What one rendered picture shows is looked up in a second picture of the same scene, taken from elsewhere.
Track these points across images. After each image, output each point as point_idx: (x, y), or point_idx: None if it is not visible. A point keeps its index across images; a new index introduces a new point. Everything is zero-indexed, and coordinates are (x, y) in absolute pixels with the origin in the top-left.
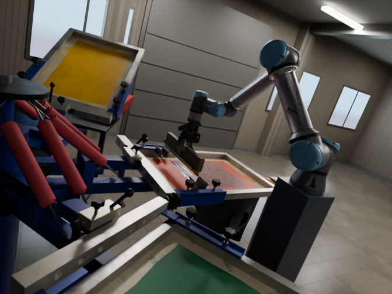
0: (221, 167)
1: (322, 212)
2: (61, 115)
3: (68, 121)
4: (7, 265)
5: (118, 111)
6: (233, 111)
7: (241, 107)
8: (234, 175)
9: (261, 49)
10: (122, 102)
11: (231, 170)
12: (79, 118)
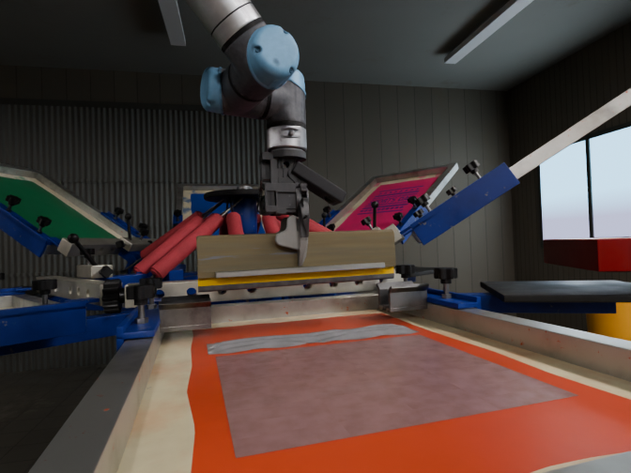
0: (519, 404)
1: None
2: (271, 219)
3: (271, 225)
4: None
5: (416, 221)
6: (228, 58)
7: (212, 30)
8: (406, 432)
9: None
10: (442, 205)
11: (531, 439)
12: (530, 285)
